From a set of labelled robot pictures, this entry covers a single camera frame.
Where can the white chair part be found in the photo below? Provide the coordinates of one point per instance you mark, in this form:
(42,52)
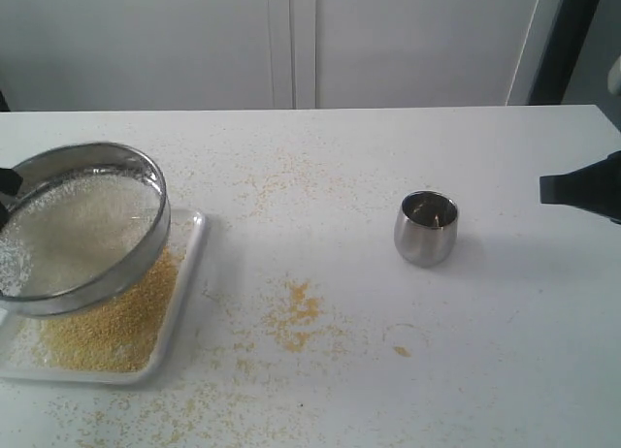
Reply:
(614,78)

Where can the stainless steel cup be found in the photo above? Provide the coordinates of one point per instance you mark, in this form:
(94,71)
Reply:
(425,229)

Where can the round steel mesh sieve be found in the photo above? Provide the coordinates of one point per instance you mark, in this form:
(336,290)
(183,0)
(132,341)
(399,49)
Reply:
(87,223)

